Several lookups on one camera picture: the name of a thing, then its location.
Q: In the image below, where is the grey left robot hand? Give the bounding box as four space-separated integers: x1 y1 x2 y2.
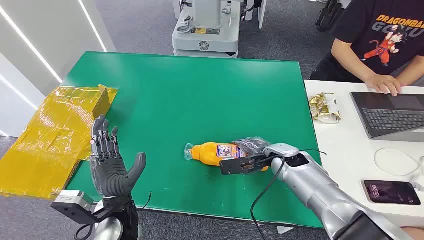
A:
89 114 147 201

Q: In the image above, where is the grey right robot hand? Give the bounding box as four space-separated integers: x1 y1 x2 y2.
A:
231 136 273 159

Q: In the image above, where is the orange drink bottle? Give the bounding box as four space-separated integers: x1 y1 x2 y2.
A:
183 141 270 173

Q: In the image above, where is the yellow wrapped cardboard box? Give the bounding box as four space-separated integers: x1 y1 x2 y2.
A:
0 84 119 201

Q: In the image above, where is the gold snack packet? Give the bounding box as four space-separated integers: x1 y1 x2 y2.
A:
308 92 342 125

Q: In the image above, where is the white panel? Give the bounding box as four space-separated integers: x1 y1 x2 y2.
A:
244 0 268 30

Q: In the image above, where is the grey laptop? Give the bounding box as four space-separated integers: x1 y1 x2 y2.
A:
349 91 424 144

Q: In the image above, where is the person's hand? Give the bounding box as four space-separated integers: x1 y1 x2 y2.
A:
363 73 404 98

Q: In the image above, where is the black smartphone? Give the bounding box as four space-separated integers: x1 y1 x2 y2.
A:
362 179 422 207

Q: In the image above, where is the black chair base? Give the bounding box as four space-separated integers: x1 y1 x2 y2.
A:
314 0 347 33

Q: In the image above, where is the person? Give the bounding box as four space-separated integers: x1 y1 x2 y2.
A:
309 0 424 98

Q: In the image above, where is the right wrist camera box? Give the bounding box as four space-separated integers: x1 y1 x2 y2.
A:
219 142 301 176

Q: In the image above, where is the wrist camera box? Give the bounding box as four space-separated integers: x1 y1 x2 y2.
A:
219 142 301 176
50 189 101 225

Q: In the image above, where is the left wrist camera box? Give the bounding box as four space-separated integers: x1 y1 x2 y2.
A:
50 189 101 225

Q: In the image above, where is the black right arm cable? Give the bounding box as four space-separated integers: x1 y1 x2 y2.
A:
249 149 329 240

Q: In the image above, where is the white cable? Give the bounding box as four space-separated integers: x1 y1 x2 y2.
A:
373 147 424 192

